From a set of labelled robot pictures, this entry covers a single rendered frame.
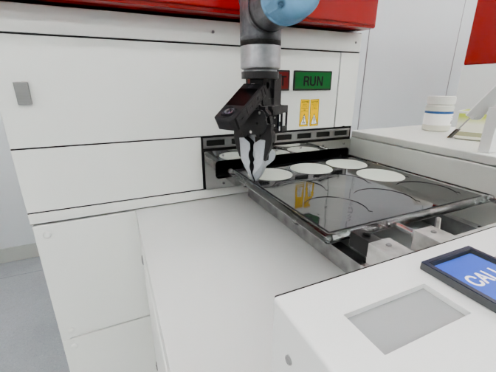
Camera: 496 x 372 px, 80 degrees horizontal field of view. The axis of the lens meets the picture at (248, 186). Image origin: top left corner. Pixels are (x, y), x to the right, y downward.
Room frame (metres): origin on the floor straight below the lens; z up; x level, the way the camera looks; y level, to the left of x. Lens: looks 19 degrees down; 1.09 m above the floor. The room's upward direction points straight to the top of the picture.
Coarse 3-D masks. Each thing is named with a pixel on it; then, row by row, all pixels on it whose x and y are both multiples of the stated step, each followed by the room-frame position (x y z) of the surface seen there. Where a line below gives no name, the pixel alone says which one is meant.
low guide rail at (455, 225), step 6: (438, 216) 0.53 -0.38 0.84; (444, 216) 0.52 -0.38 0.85; (450, 216) 0.51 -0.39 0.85; (456, 216) 0.51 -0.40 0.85; (426, 222) 0.55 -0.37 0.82; (432, 222) 0.53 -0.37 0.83; (444, 222) 0.51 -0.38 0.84; (450, 222) 0.50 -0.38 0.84; (456, 222) 0.50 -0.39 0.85; (462, 222) 0.49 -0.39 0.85; (468, 222) 0.49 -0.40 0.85; (444, 228) 0.51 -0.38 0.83; (450, 228) 0.50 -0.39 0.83; (456, 228) 0.49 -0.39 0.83; (462, 228) 0.48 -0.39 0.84; (468, 228) 0.48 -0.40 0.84; (474, 228) 0.47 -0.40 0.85; (456, 234) 0.49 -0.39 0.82
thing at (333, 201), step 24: (288, 168) 0.68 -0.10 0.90; (336, 168) 0.68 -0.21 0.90; (360, 168) 0.68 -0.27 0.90; (384, 168) 0.68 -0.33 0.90; (288, 192) 0.51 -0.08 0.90; (312, 192) 0.51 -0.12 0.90; (336, 192) 0.51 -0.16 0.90; (360, 192) 0.51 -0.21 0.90; (384, 192) 0.51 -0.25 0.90; (408, 192) 0.51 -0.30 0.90; (432, 192) 0.51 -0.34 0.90; (456, 192) 0.51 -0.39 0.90; (312, 216) 0.40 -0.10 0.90; (336, 216) 0.41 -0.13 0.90; (360, 216) 0.41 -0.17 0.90; (384, 216) 0.40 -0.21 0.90
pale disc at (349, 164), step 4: (328, 160) 0.76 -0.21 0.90; (332, 160) 0.76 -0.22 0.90; (336, 160) 0.76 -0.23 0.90; (340, 160) 0.76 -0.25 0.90; (344, 160) 0.76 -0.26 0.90; (348, 160) 0.76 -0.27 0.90; (352, 160) 0.76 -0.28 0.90; (328, 164) 0.72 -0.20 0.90; (332, 164) 0.72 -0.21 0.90; (336, 164) 0.72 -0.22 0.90; (340, 164) 0.72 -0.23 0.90; (344, 164) 0.72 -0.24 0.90; (348, 164) 0.72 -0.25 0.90; (352, 164) 0.72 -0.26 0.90; (356, 164) 0.72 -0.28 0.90; (360, 164) 0.72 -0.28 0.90; (364, 164) 0.72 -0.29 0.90; (348, 168) 0.68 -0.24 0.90; (352, 168) 0.68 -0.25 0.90; (356, 168) 0.68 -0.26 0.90
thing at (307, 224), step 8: (240, 176) 0.60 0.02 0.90; (248, 184) 0.56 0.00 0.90; (256, 192) 0.52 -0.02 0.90; (264, 192) 0.50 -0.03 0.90; (272, 200) 0.47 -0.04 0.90; (280, 208) 0.44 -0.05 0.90; (288, 208) 0.43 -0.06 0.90; (288, 216) 0.42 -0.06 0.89; (296, 216) 0.40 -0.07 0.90; (304, 224) 0.38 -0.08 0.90; (312, 224) 0.37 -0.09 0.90; (312, 232) 0.36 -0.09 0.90; (320, 232) 0.35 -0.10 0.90; (320, 240) 0.35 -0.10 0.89; (328, 240) 0.34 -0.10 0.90
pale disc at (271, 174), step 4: (268, 168) 0.68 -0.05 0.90; (272, 168) 0.68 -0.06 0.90; (276, 168) 0.68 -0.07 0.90; (264, 172) 0.64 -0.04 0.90; (268, 172) 0.64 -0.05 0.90; (272, 172) 0.64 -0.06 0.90; (276, 172) 0.64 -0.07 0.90; (280, 172) 0.64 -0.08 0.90; (284, 172) 0.64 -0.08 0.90; (288, 172) 0.65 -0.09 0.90; (264, 176) 0.61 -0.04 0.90; (268, 176) 0.61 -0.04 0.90; (272, 176) 0.61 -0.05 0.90; (276, 176) 0.61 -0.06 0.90; (280, 176) 0.61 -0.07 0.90; (284, 176) 0.61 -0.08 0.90; (288, 176) 0.61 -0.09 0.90; (268, 180) 0.58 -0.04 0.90; (272, 180) 0.58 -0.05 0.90; (276, 180) 0.58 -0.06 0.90
